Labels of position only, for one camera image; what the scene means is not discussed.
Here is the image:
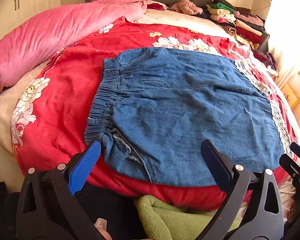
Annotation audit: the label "pink crumpled garment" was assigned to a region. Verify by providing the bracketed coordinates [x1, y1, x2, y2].
[171, 0, 203, 15]

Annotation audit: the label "pink quilt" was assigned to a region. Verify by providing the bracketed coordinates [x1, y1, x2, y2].
[0, 0, 147, 93]

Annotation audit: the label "yellow box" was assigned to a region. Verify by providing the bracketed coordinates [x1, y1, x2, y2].
[281, 83, 300, 110]

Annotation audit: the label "purple clothes in basket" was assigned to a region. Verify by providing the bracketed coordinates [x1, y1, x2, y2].
[253, 50, 276, 70]

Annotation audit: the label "blue denim pants lace hem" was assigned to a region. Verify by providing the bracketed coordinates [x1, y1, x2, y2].
[84, 47, 291, 187]

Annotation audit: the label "green fleece clothing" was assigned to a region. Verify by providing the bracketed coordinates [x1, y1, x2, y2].
[133, 194, 243, 240]

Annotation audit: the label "stack of folded clothes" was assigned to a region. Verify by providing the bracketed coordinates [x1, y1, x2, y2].
[206, 0, 270, 53]

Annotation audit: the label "dark red garment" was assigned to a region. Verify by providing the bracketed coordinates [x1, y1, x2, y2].
[147, 0, 168, 11]

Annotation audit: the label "red floral blanket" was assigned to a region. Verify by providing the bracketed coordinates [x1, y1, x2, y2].
[11, 17, 300, 211]

